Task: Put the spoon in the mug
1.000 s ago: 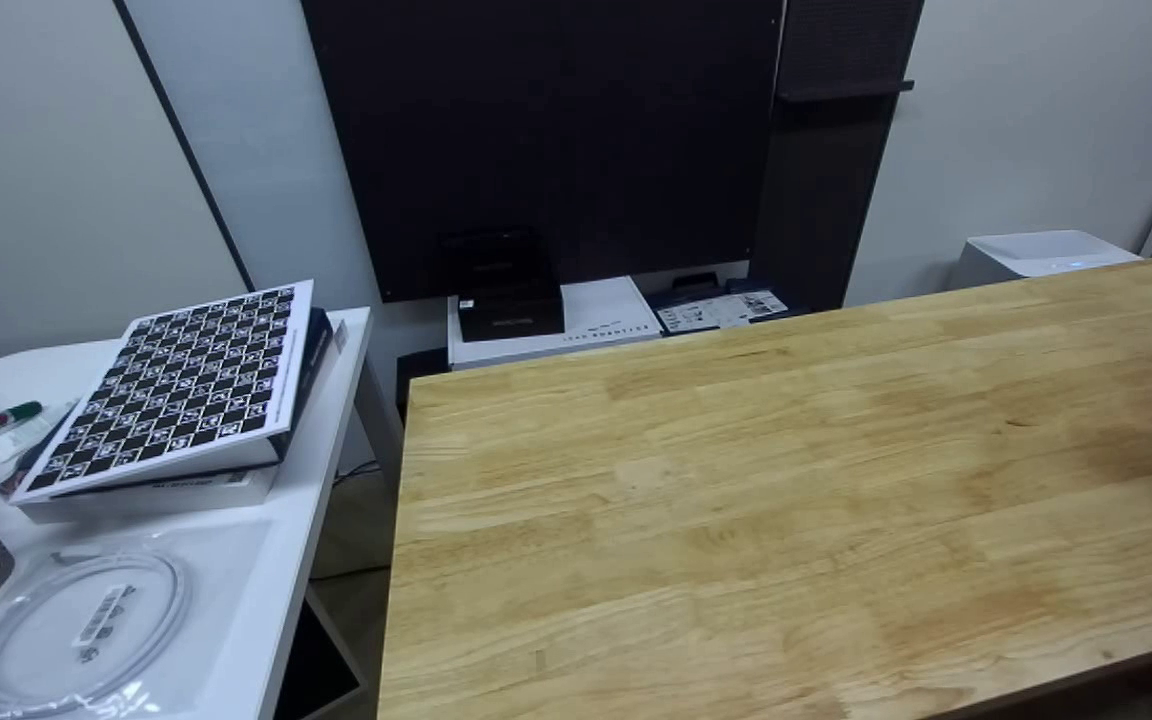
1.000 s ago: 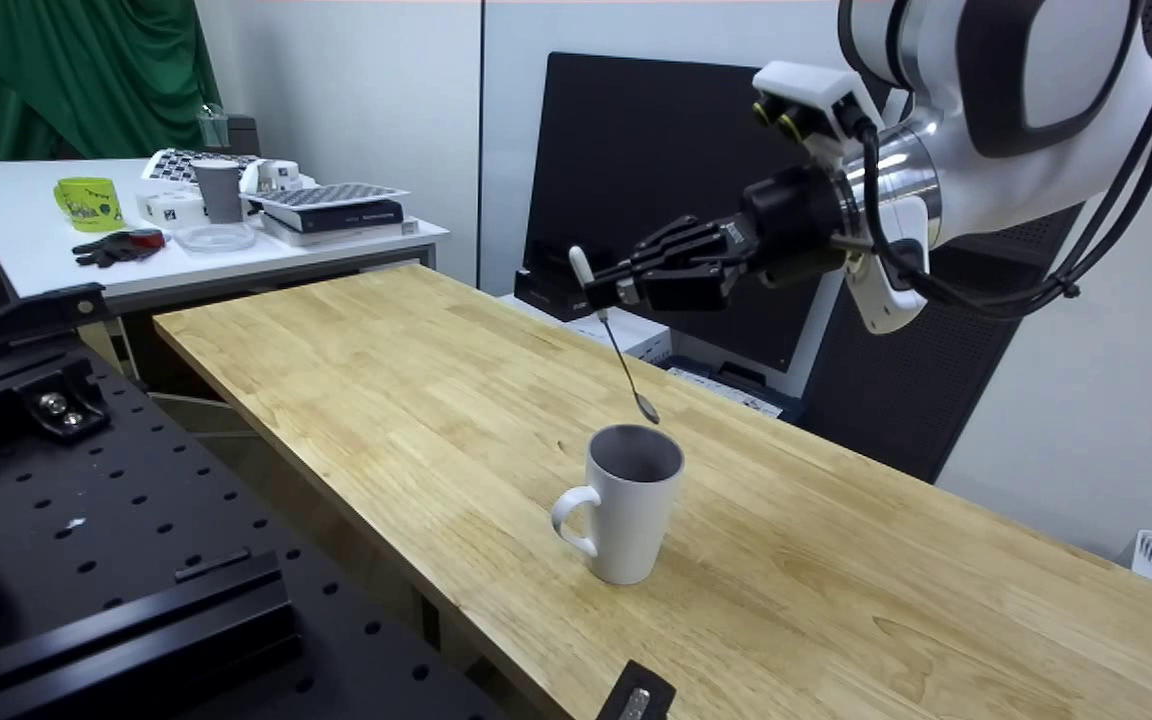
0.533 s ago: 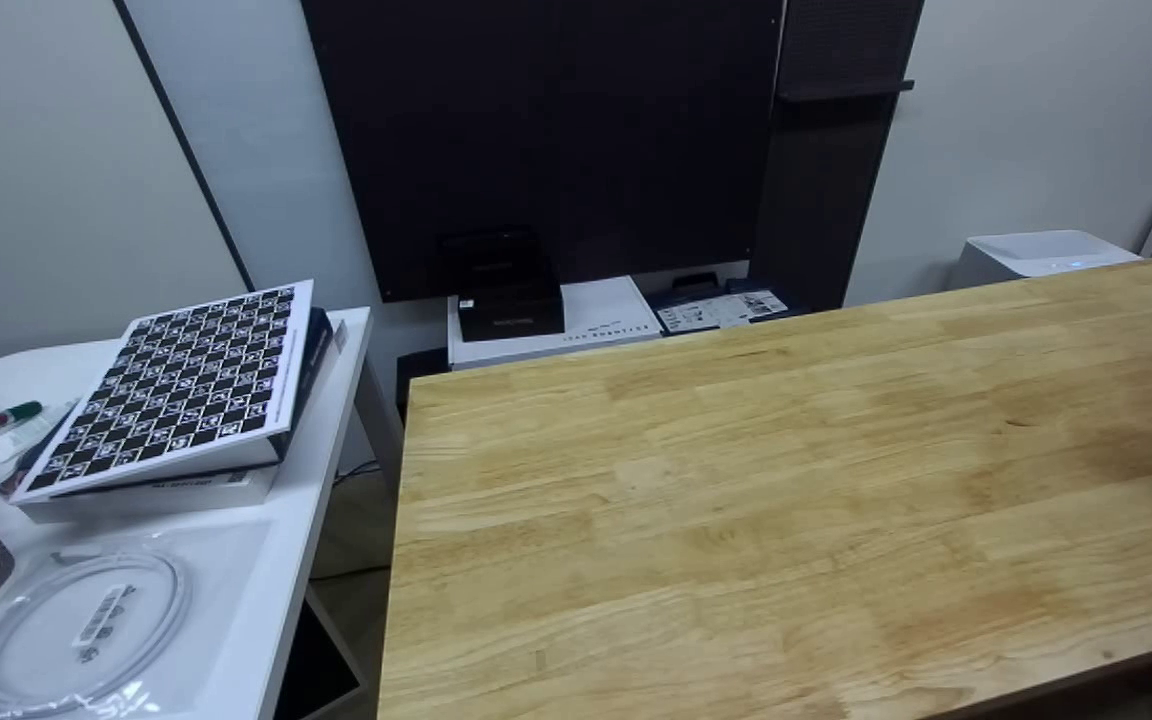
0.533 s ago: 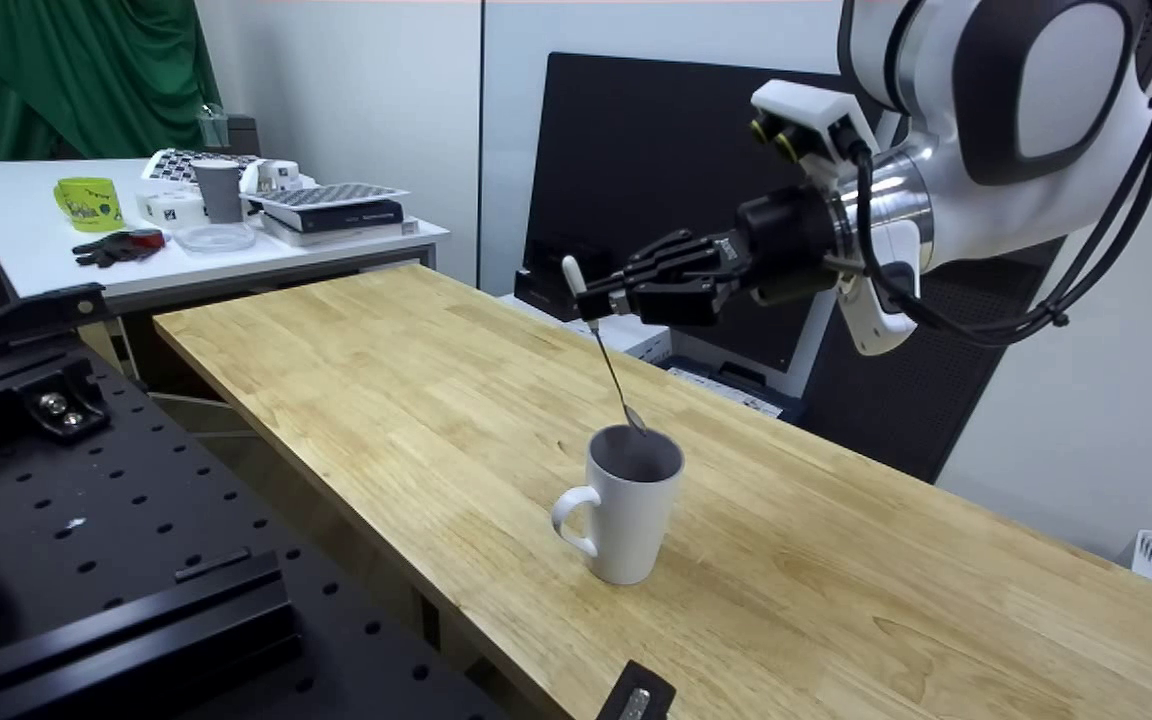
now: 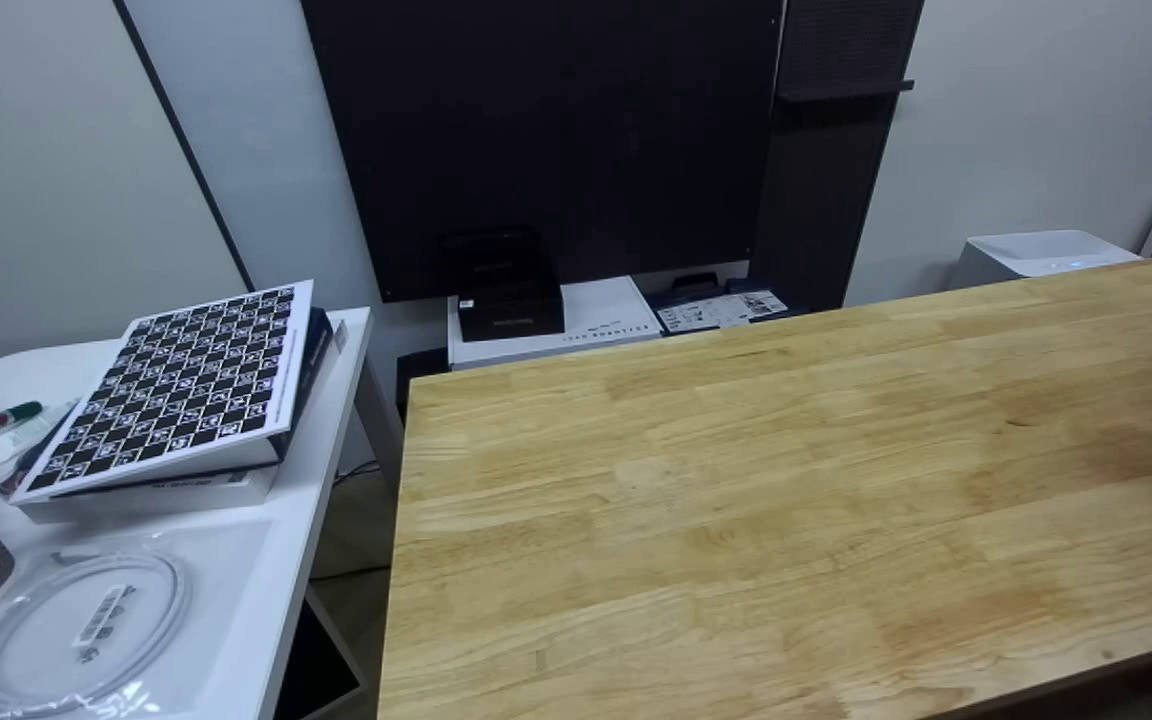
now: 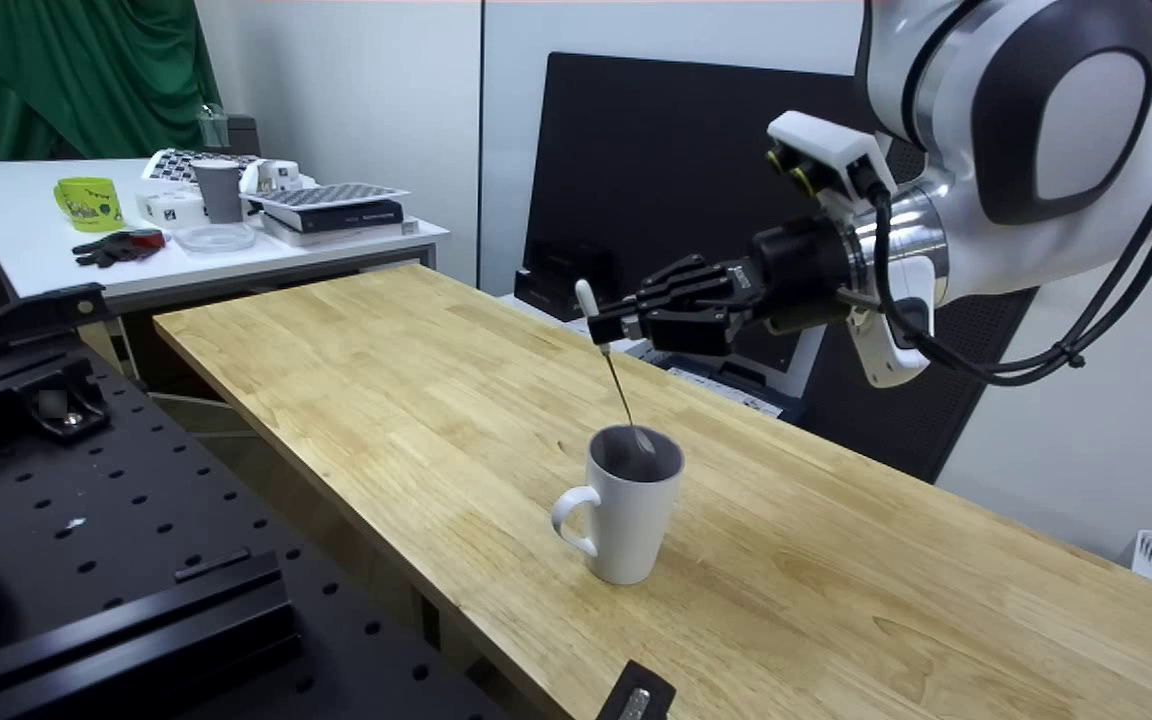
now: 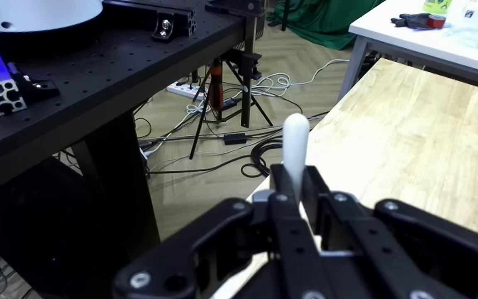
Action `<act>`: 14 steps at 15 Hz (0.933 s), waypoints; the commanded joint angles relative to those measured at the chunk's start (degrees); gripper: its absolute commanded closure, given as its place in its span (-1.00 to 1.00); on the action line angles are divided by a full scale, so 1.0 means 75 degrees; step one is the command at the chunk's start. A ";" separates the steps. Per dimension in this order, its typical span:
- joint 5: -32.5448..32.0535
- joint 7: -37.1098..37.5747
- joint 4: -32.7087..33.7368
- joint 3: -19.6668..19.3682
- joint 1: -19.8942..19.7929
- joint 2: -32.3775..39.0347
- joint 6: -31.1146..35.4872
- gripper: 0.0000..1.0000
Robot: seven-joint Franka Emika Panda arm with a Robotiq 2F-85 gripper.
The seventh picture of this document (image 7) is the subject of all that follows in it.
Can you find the black tripod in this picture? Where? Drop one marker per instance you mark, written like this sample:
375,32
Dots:
247,67

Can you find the white side table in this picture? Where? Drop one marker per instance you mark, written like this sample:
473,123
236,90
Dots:
377,25

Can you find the black corner bracket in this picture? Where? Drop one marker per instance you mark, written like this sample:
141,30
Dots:
166,27
37,87

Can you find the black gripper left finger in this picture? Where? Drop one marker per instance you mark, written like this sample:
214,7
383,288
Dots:
289,249

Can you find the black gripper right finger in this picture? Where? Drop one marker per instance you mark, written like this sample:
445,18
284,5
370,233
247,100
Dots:
405,249

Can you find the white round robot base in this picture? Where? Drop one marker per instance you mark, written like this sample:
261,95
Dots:
33,13

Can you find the clear petri dish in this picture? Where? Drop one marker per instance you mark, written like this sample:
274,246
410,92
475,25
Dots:
476,37

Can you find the green packet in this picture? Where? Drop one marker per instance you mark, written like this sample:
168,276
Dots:
437,5

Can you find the black power adapter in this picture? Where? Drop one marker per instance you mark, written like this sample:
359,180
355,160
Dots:
234,138

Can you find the red and black tool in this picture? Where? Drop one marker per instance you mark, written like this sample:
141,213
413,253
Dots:
415,20

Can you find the green curtain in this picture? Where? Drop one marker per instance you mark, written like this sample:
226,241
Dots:
327,18

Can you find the black breadboard table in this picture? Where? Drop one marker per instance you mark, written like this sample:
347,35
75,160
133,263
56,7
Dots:
83,72

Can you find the white power strip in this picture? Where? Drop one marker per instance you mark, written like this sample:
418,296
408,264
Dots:
186,88

